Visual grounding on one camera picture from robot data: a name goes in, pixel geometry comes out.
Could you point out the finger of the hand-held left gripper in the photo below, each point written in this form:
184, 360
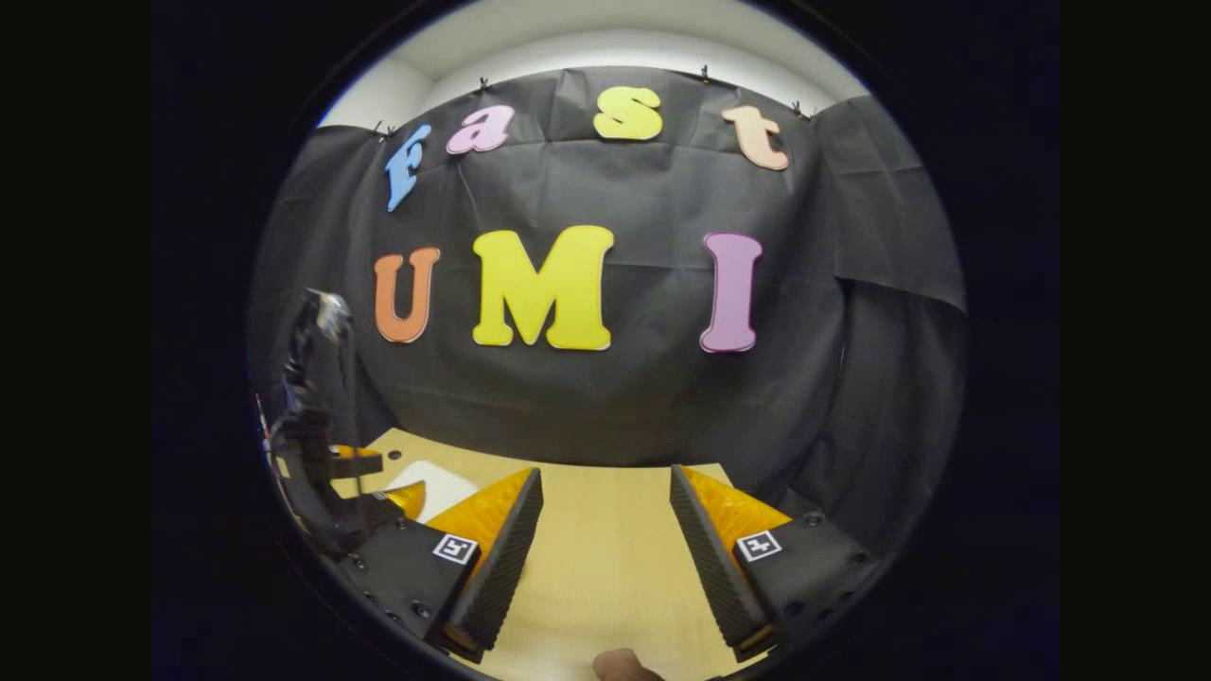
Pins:
358, 465
409, 497

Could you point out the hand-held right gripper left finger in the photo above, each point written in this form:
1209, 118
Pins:
407, 577

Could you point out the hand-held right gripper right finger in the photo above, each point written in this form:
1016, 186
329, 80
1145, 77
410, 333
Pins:
814, 567

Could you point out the white suitcase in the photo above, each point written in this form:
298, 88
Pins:
440, 487

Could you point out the black backdrop cloth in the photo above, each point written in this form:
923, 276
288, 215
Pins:
615, 397

